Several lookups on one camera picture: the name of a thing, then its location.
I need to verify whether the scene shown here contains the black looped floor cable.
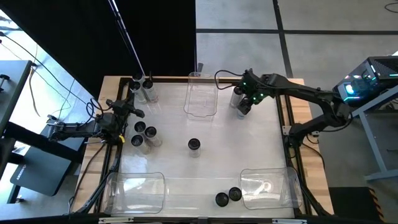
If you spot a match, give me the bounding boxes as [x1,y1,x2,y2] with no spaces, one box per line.
[384,1,398,14]

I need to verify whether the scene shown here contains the black desk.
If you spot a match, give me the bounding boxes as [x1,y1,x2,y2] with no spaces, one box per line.
[0,60,34,134]

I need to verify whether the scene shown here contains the black flat base plate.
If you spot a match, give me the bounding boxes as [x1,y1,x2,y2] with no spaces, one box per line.
[9,119,88,197]

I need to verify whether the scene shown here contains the black box hazard stripes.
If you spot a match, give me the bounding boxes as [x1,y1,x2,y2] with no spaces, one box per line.
[328,186,386,223]

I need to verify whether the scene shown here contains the grey metal desk frame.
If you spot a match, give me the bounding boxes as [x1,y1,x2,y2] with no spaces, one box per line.
[343,88,398,182]

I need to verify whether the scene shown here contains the silver metal bracket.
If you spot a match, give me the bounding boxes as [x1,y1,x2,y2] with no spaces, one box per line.
[272,218,308,224]
[98,217,135,223]

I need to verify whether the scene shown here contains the silver metal pole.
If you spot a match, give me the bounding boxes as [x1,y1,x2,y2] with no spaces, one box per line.
[107,0,146,77]

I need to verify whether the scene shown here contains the clear plastic bin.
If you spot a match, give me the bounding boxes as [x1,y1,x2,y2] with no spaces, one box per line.
[239,167,303,210]
[101,172,167,215]
[183,72,220,121]

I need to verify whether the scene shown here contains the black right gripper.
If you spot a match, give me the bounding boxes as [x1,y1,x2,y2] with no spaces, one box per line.
[238,68,272,115]

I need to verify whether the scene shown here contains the tan floor cable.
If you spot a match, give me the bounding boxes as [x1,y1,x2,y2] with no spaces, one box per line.
[29,43,41,118]

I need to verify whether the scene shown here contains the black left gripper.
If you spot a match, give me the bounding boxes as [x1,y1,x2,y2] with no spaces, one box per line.
[106,98,146,119]

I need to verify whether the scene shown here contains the black backdrop curtain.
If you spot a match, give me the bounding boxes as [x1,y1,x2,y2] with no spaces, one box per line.
[0,0,197,98]

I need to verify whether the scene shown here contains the white can red stripe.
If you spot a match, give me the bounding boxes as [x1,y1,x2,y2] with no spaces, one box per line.
[133,120,147,135]
[229,85,245,110]
[142,78,160,104]

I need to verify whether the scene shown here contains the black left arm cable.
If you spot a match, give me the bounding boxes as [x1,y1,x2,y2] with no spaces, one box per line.
[85,97,106,121]

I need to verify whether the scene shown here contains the black desk leg bar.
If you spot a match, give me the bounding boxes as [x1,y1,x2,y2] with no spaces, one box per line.
[0,121,87,163]

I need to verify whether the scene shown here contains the black RGB computer tower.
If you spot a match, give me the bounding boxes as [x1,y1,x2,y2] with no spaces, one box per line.
[331,55,398,108]

